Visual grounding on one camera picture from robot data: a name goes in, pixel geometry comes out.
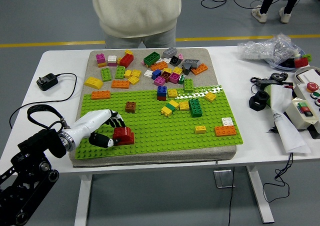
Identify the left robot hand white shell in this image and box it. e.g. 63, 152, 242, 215
65, 108, 127, 151

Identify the red curved brick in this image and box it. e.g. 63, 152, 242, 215
112, 126, 134, 141

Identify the orange long brick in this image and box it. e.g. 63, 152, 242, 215
190, 63, 209, 77
214, 125, 238, 138
150, 61, 169, 72
90, 90, 112, 101
111, 79, 131, 90

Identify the yellow curved brick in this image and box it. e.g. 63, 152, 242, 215
83, 76, 104, 90

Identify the brown brick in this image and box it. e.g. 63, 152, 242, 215
125, 101, 137, 115

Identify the red long brick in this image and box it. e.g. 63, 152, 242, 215
119, 53, 135, 69

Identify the magenta brick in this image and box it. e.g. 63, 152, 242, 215
153, 75, 167, 87
169, 72, 182, 85

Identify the dark green long brick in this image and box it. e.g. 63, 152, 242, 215
143, 51, 162, 68

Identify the dark red brick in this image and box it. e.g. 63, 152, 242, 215
160, 70, 172, 83

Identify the black slope brick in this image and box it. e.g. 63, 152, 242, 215
169, 55, 183, 67

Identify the dark green tall brick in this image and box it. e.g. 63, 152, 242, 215
188, 98, 204, 119

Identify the grey slope brick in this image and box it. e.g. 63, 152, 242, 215
182, 58, 202, 70

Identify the green studded baseplate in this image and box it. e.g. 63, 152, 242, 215
74, 84, 245, 160

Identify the white table leg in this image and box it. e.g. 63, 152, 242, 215
74, 173, 94, 226
245, 165, 275, 225

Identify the large black nut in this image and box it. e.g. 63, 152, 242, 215
248, 90, 271, 111

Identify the black power adapter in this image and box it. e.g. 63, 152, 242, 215
250, 76, 294, 90

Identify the green sheet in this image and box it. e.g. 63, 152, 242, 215
264, 84, 274, 107

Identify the clear bubble wrap bag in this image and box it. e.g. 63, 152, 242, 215
237, 33, 305, 67

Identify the black gear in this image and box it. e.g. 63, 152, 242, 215
270, 71, 289, 82

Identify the white paper sheet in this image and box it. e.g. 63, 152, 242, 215
270, 84, 312, 154

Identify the blue-rimmed bowl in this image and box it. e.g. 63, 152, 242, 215
265, 49, 308, 72

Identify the control box with red button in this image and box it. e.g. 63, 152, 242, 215
292, 81, 320, 107

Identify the white rounded device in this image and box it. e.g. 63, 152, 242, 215
294, 65, 320, 85

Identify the black plug cord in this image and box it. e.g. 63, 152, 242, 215
9, 72, 78, 130

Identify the black wall plug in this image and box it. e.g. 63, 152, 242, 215
36, 72, 60, 92

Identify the metal bracket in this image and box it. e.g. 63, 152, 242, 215
212, 169, 237, 189

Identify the black hanging cable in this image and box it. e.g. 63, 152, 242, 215
262, 151, 294, 204
227, 166, 236, 226

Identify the white switch box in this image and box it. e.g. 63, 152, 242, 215
284, 97, 320, 132

